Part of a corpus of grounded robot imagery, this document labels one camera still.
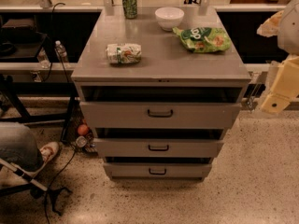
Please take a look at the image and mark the upright green soda can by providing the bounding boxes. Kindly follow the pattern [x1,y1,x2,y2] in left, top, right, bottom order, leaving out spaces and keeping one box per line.
[122,0,137,19]

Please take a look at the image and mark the grey drawer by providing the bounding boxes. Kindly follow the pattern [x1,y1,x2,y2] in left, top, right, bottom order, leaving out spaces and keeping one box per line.
[95,138,223,158]
[103,163,212,179]
[80,102,240,129]

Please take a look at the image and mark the grey drawer cabinet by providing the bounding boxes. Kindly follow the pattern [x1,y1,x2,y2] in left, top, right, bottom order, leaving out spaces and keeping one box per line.
[70,5,252,183]

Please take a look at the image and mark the white sneaker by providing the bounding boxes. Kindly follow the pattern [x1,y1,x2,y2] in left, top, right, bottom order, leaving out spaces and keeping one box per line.
[12,141,60,177]

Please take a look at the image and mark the orange ball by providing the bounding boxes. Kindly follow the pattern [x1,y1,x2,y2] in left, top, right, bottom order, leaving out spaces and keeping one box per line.
[77,124,90,136]

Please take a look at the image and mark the clear water bottle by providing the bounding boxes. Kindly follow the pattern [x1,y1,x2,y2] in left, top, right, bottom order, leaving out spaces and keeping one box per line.
[55,40,70,68]

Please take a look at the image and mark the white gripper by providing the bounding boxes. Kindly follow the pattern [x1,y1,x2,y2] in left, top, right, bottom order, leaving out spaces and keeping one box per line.
[257,10,299,114]

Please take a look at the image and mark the black side table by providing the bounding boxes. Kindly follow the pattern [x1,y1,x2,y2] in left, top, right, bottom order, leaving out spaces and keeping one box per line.
[0,17,78,145]

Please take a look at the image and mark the grey top drawer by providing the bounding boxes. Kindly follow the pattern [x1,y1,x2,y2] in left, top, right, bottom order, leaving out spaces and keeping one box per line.
[80,102,240,129]

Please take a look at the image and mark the green chip bag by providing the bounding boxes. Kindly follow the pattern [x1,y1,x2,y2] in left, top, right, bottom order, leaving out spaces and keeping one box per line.
[172,27,231,53]

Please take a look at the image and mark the white bowl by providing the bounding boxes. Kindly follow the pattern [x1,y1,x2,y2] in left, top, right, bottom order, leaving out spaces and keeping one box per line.
[155,7,184,31]

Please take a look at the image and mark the black cable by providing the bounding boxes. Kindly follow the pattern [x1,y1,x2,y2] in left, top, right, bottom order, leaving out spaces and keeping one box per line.
[41,2,78,224]

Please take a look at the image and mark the black chair base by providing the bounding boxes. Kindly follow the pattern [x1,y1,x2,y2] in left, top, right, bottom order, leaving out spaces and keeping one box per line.
[0,157,73,217]

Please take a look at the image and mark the grey bottom drawer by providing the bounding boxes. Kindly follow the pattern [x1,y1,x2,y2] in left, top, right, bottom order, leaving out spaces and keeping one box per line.
[103,163,212,179]

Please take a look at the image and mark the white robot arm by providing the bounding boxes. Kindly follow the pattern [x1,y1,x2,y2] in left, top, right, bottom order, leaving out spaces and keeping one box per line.
[257,0,299,114]

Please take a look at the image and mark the grey middle drawer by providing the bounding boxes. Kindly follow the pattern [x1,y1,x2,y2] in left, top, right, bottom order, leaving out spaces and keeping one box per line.
[95,138,223,158]

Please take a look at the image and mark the person leg in jeans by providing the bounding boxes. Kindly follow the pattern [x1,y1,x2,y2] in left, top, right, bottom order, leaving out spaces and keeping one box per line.
[0,122,44,172]

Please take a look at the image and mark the lying white soda can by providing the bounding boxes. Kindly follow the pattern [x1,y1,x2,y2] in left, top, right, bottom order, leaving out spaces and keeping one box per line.
[106,43,141,64]

